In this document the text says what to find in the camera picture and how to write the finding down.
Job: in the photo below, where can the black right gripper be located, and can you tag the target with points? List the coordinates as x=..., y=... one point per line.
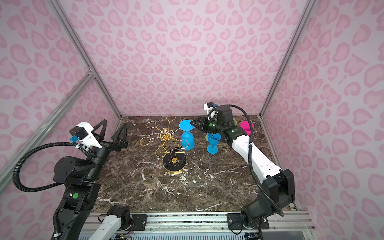
x=203, y=124

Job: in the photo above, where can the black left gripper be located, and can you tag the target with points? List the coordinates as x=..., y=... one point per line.
x=118, y=145

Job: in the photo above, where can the blue wine glass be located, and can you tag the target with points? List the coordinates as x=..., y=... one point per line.
x=187, y=139
x=213, y=140

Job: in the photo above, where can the blue wine glass front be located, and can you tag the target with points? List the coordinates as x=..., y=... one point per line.
x=213, y=140

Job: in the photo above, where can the pink wine glass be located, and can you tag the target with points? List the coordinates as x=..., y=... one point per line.
x=249, y=129

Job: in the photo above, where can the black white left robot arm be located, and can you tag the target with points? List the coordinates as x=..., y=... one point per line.
x=80, y=176

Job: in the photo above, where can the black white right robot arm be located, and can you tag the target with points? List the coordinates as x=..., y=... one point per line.
x=276, y=186

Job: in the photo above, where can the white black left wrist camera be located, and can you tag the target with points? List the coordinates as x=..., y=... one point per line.
x=83, y=133

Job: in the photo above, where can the gold wire wine glass rack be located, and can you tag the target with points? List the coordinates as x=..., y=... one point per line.
x=170, y=149

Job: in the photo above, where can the aluminium frame rail left wall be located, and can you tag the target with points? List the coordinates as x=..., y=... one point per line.
x=45, y=128

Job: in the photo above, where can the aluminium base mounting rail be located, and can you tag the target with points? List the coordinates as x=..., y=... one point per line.
x=295, y=225

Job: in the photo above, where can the aluminium frame corner post left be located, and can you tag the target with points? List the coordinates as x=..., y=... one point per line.
x=79, y=46

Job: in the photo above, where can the aluminium frame corner post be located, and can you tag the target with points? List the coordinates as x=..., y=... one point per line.
x=79, y=46
x=295, y=39

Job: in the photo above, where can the aluminium frame corner post right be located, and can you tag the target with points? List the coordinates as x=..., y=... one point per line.
x=295, y=39

